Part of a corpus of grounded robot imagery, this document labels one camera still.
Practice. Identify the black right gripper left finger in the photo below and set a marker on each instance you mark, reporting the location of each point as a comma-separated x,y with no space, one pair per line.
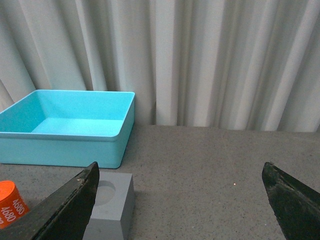
64,215

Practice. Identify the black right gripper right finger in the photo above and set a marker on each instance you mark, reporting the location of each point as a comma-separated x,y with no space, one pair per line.
296,206

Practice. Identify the gray block round hole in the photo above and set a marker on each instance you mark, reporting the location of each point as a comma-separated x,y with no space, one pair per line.
112,213

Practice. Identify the orange cylinder 4680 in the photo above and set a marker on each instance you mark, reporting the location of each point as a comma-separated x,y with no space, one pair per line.
12,206

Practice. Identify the blue plastic box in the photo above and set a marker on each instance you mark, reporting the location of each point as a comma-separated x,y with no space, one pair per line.
71,128

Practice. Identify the white curtain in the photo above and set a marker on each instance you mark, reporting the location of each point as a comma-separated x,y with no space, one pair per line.
230,64

